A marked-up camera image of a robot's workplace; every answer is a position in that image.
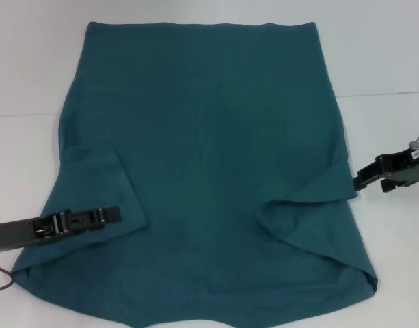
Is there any teal t-shirt with FREE print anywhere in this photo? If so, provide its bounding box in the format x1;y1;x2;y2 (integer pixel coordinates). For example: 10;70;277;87
10;20;379;328

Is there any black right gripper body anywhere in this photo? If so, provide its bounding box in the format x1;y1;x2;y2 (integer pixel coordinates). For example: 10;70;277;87
376;139;419;187

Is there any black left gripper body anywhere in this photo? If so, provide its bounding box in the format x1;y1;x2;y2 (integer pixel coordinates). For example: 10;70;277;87
0;213;63;256

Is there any left gripper cable with connector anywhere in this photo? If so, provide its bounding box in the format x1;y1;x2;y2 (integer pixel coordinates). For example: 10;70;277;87
0;252;15;294

